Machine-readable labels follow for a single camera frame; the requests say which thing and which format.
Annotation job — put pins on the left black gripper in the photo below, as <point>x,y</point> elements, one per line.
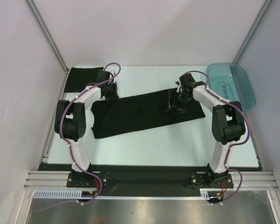
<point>115,96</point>

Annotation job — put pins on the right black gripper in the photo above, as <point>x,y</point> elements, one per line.
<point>173,100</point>

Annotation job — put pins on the black t shirt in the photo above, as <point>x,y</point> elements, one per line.
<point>79,78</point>
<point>140,112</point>

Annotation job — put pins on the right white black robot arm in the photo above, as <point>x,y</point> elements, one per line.
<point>228,122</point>

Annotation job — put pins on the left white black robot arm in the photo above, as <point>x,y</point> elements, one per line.
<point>70,124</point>

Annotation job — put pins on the folded black t shirt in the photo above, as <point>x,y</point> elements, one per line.
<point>79,78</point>

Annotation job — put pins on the teal transparent plastic bin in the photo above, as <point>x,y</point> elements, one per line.
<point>231,82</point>

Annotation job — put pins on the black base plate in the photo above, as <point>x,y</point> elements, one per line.
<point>142,181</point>

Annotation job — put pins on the aluminium frame rail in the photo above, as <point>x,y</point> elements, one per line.
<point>258,181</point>

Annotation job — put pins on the right aluminium corner post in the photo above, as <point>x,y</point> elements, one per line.
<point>252,30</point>

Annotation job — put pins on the aluminium corner post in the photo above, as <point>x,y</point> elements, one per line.
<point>252,30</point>
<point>46,33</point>

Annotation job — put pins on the left aluminium corner post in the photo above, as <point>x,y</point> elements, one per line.
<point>46,33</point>

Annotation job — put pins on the white slotted cable duct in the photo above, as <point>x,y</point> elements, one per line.
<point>64,194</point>

